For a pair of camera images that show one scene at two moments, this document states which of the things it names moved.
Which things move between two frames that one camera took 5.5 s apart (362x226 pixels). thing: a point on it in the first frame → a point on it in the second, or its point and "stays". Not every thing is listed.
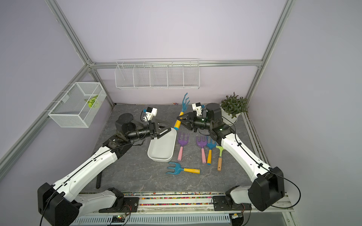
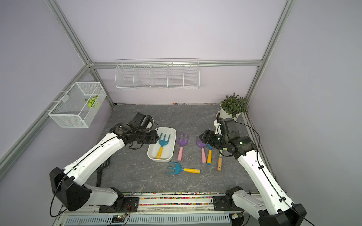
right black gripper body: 201,123 → 218,141
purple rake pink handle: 182,142 stays
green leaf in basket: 91,101 stays
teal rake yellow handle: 184,105 → 162,143
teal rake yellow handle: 211,146 stays
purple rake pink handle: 201,144 stays
